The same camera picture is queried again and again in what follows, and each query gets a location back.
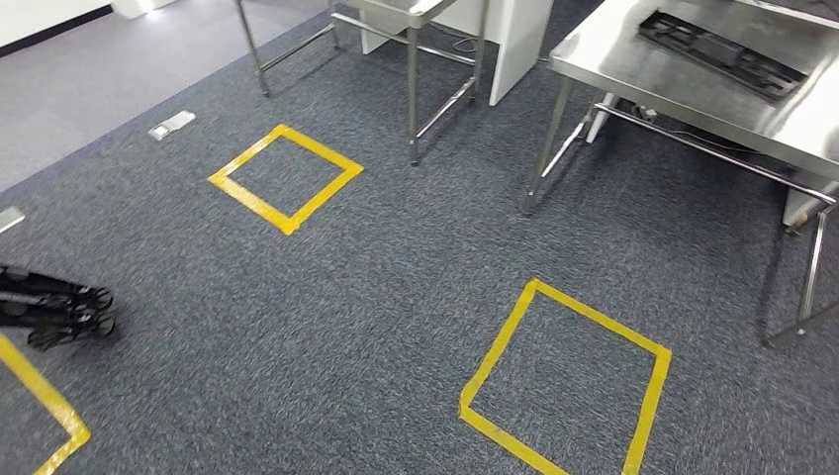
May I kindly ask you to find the black plastic plate frame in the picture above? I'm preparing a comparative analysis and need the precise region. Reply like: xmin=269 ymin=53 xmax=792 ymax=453
xmin=636 ymin=9 xmax=808 ymax=103

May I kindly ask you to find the stainless steel workbench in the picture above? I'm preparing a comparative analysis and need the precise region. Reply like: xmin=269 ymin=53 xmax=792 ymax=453
xmin=522 ymin=0 xmax=839 ymax=350

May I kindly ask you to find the yellow floor tape square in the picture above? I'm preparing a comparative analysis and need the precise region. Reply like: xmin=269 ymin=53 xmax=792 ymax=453
xmin=0 ymin=332 xmax=92 ymax=475
xmin=458 ymin=278 xmax=673 ymax=475

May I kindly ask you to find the stainless steel table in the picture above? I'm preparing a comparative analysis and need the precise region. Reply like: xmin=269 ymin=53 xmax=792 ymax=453
xmin=234 ymin=0 xmax=490 ymax=166

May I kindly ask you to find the silver floor outlet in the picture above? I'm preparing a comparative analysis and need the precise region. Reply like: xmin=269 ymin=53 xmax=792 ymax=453
xmin=146 ymin=110 xmax=197 ymax=143
xmin=0 ymin=205 xmax=27 ymax=236

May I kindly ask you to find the silver black humanoid robot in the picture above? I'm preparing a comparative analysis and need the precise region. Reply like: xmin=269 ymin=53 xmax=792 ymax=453
xmin=0 ymin=263 xmax=118 ymax=350

